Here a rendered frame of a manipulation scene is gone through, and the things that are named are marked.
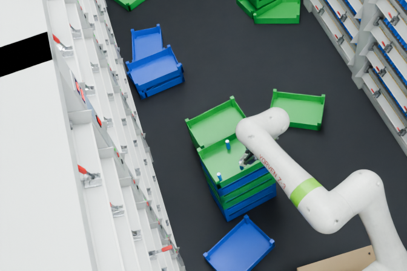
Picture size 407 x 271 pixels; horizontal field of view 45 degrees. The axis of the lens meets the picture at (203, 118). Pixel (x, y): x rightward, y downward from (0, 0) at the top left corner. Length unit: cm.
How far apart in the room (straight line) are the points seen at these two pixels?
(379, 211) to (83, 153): 102
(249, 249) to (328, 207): 98
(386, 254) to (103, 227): 112
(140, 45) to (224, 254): 158
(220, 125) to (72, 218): 191
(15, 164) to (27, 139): 6
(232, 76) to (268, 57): 27
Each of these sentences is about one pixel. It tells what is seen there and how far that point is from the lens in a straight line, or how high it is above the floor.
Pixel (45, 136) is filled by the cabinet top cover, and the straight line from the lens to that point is 101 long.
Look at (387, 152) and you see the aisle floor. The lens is 286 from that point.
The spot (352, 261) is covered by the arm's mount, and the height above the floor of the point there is 33.
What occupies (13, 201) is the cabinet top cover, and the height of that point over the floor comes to 169.
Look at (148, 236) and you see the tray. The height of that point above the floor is 88.
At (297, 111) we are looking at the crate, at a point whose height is 0.
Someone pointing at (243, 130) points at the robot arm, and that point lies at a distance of 184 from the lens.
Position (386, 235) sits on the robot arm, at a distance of 187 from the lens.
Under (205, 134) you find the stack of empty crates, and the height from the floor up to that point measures 16.
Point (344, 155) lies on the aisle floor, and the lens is 282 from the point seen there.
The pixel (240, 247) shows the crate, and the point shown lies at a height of 0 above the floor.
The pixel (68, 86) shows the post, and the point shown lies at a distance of 119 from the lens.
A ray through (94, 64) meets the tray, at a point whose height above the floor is 109.
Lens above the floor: 245
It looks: 56 degrees down
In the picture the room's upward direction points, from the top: 15 degrees counter-clockwise
